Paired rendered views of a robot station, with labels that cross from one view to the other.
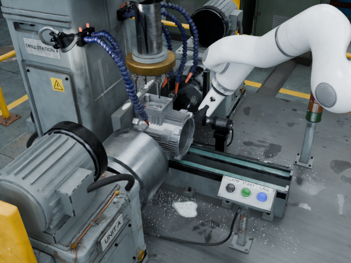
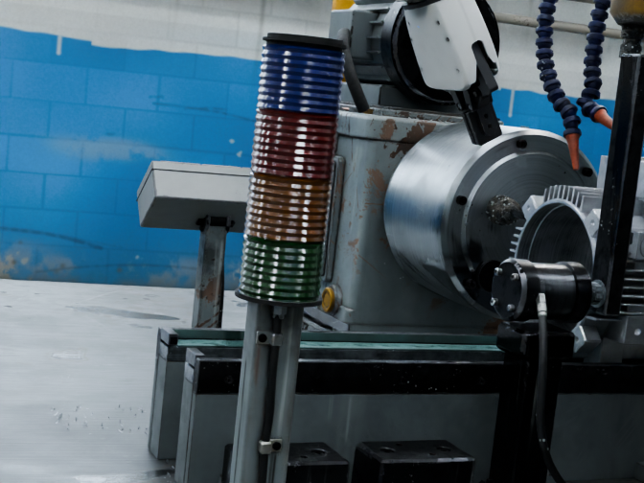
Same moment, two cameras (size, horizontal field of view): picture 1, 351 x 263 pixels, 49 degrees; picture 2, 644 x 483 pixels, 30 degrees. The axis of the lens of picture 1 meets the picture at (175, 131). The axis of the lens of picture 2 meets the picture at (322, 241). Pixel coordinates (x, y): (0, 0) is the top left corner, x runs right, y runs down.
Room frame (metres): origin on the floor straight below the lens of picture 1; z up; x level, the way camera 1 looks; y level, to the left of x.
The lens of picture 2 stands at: (1.90, -1.20, 1.18)
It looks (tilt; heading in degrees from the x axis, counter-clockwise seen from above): 7 degrees down; 131
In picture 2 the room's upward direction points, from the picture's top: 6 degrees clockwise
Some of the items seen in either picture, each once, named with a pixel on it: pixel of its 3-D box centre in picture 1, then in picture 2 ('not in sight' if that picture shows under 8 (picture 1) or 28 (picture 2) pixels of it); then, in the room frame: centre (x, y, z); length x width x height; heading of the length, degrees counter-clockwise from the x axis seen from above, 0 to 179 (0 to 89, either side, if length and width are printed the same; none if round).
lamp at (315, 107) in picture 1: (316, 104); (287, 206); (1.32, -0.57, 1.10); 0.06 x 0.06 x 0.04
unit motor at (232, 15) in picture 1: (223, 42); not in sight; (1.84, -0.25, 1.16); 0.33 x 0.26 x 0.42; 155
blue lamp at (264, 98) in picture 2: not in sight; (301, 80); (1.32, -0.57, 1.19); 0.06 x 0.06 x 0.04
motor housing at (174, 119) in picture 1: (163, 131); (626, 274); (1.27, 0.05, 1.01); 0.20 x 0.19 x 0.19; 64
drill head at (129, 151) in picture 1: (117, 181); (472, 212); (0.95, 0.20, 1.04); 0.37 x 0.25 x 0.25; 155
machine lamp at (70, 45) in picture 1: (60, 39); not in sight; (1.16, 0.36, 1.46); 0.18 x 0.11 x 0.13; 65
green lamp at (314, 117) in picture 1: (314, 114); (281, 267); (1.32, -0.57, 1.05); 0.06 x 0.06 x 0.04
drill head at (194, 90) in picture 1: (194, 88); not in sight; (1.58, -0.09, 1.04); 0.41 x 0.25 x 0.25; 155
